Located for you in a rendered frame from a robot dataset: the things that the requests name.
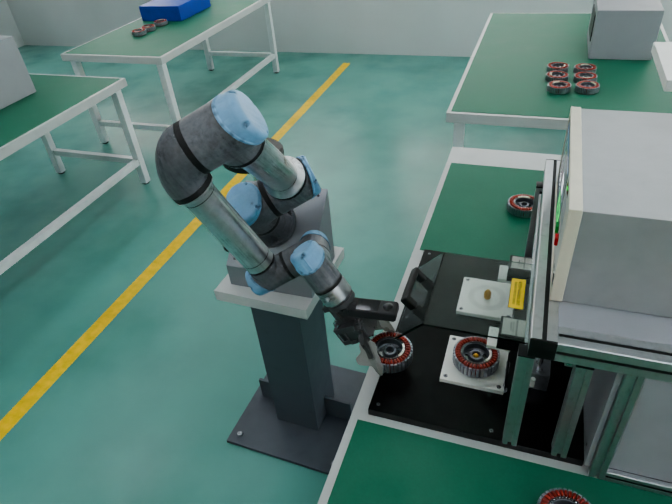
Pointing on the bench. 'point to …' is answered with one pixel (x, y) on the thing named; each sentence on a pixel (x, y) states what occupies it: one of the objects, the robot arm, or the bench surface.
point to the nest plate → (471, 375)
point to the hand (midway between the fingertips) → (391, 353)
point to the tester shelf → (591, 318)
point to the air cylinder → (541, 375)
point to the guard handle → (412, 288)
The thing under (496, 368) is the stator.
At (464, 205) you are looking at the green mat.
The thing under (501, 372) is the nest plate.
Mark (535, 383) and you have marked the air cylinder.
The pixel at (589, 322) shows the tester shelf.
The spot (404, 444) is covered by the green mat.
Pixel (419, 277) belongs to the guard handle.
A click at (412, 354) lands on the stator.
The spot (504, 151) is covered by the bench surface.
